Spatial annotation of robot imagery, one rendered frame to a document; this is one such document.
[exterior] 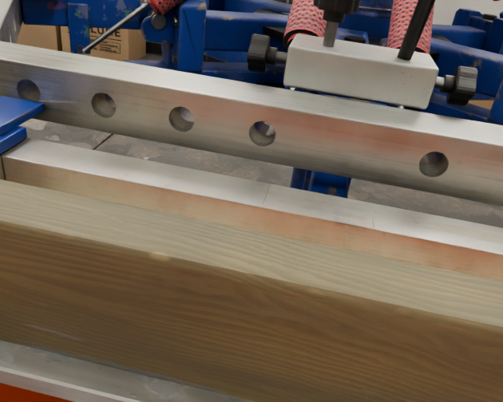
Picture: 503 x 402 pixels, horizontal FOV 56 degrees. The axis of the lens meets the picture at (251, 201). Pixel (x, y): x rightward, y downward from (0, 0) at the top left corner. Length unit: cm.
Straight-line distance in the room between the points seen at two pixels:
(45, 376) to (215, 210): 17
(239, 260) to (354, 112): 24
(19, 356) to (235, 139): 24
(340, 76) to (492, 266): 19
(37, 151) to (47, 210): 21
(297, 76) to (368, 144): 9
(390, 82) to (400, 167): 8
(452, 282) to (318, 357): 5
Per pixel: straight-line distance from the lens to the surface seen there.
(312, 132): 38
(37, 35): 465
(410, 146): 38
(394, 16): 63
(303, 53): 42
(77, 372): 22
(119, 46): 429
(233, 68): 90
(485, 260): 36
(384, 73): 42
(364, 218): 34
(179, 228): 18
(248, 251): 17
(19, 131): 42
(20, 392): 27
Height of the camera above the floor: 116
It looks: 30 degrees down
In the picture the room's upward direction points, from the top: 7 degrees clockwise
